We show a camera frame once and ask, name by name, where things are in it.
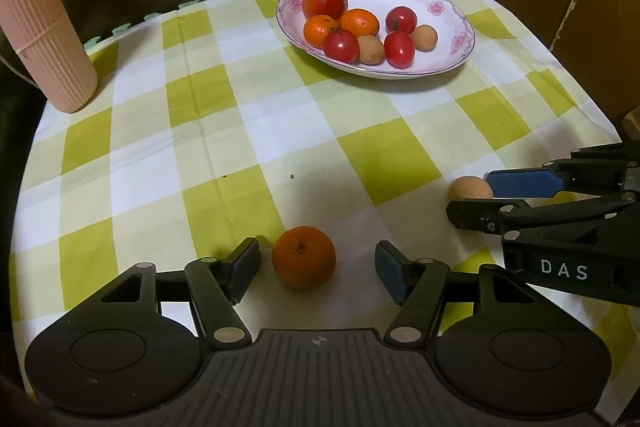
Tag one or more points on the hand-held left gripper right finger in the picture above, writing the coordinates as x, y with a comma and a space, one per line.
390, 274

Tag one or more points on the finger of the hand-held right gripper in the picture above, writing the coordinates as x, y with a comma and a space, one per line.
525, 182
480, 212

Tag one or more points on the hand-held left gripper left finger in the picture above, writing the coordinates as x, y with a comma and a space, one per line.
245, 264

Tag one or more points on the brown longan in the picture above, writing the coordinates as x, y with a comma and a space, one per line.
371, 51
425, 38
469, 188

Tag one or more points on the small orange mandarin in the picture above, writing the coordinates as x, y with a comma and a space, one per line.
303, 257

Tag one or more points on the red cherry tomato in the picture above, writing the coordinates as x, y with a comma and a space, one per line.
401, 19
341, 46
399, 49

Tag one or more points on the large red tomato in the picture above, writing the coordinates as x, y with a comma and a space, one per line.
325, 1

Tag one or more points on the green white checkered tablecloth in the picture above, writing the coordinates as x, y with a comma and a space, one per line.
200, 132

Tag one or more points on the pink ribbed cylinder container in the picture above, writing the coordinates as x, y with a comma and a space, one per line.
45, 32

